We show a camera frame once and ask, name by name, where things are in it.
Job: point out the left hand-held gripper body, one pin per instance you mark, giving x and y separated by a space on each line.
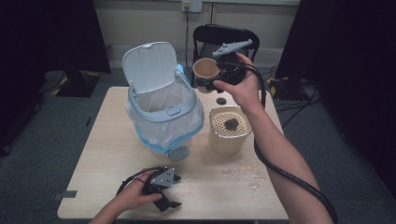
163 180

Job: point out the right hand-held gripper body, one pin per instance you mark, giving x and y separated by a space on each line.
232 68

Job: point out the brown paper cup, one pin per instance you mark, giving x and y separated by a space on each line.
205 68

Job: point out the white and blue trash bin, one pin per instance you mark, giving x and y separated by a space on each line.
149 67

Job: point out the person's right hand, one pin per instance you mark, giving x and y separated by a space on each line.
247 90

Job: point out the person's left hand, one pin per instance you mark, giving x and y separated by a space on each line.
134 194

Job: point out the black round table grommet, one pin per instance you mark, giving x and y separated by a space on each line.
221 101

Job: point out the black chair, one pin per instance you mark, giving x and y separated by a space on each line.
224 32

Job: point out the wet tea leaves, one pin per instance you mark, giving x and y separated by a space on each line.
231 124

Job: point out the yellow and black floor tape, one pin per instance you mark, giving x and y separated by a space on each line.
273 88

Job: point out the clear plastic bin bag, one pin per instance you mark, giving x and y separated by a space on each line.
162 130

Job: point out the beige container with strainer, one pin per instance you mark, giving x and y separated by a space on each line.
227 144

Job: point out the spilled water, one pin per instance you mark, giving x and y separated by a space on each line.
249 177

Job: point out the grey floor tape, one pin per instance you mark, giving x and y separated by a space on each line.
66 194

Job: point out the dark curtain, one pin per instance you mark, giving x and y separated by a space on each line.
46 34
348 62

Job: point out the black stand base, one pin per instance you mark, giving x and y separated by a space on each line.
79 85

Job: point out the white wall socket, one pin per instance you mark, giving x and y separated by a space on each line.
192 5

